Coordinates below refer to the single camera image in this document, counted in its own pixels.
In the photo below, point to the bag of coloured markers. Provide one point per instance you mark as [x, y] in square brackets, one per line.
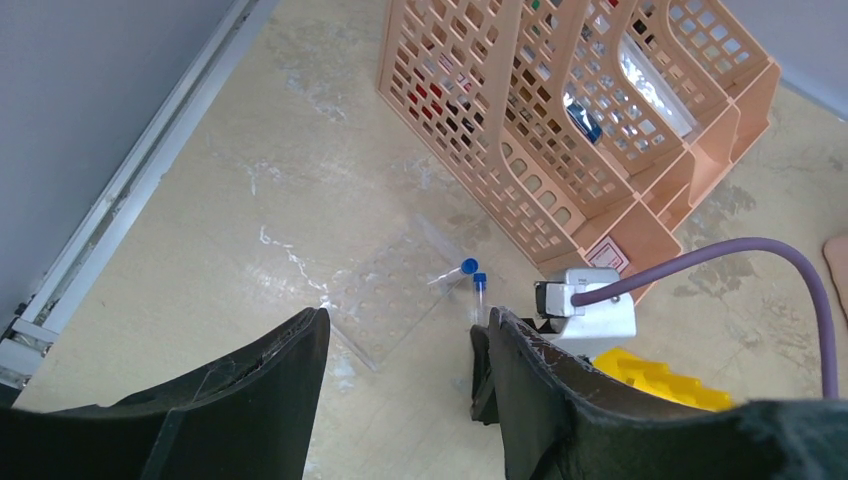
[582, 119]

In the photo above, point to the yellow test tube rack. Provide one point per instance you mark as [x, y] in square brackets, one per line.
[657, 379]

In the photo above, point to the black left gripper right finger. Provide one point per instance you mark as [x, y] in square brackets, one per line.
[560, 418]

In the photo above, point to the blue cap test tube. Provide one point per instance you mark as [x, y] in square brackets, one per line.
[467, 268]
[479, 281]

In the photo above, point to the plastic bag with ruler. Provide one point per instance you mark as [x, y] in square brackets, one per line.
[653, 88]

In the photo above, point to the pink mesh file organizer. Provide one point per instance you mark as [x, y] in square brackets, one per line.
[481, 83]

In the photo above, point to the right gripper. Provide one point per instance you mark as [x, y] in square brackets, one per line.
[483, 397]

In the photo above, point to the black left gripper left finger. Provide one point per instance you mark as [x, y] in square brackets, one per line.
[247, 415]

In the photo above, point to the white red staples box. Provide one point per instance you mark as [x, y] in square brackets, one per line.
[608, 254]

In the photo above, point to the clear plastic tube tray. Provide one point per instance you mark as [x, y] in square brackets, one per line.
[376, 305]

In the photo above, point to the pink plastic bin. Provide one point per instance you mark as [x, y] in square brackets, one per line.
[835, 254]

